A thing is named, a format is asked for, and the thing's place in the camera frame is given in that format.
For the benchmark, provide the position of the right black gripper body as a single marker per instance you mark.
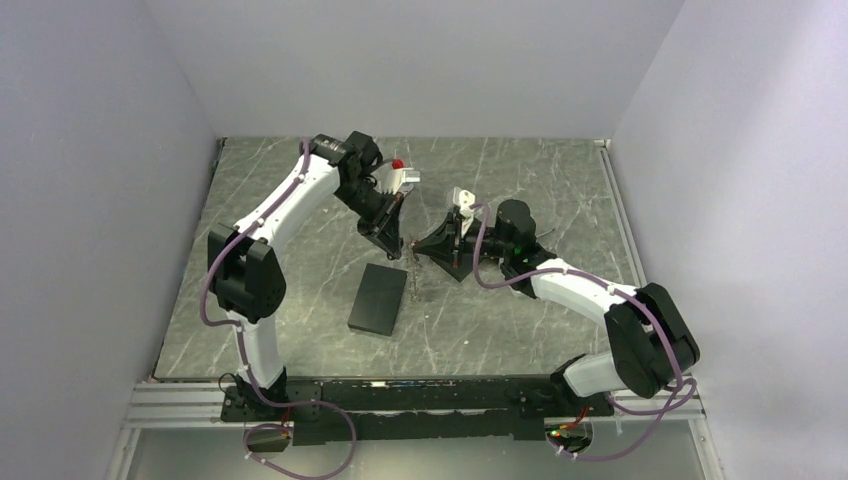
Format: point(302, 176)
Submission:
point(464, 244)

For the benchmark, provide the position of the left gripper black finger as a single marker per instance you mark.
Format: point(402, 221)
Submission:
point(389, 239)
point(388, 213)

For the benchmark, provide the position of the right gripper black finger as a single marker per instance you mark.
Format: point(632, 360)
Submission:
point(440, 244)
point(458, 272)

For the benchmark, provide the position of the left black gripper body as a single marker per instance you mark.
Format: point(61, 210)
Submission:
point(364, 201)

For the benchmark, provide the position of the large toothed metal ring disc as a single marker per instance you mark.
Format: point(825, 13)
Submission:
point(413, 267)

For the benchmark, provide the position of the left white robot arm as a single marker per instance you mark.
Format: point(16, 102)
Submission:
point(244, 270)

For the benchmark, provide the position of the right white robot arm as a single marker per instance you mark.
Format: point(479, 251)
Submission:
point(650, 345)

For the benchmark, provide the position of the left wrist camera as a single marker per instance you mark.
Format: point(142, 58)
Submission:
point(396, 178)

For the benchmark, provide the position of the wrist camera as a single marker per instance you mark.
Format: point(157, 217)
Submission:
point(461, 203)
point(396, 178)

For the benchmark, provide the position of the black network switch with ports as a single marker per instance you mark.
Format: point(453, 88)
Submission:
point(378, 300)

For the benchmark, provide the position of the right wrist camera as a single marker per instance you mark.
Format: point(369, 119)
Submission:
point(461, 203)

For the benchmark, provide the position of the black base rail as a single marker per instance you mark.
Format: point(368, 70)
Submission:
point(336, 409)

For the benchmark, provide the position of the aluminium frame rail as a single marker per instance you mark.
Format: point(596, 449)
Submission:
point(196, 405)

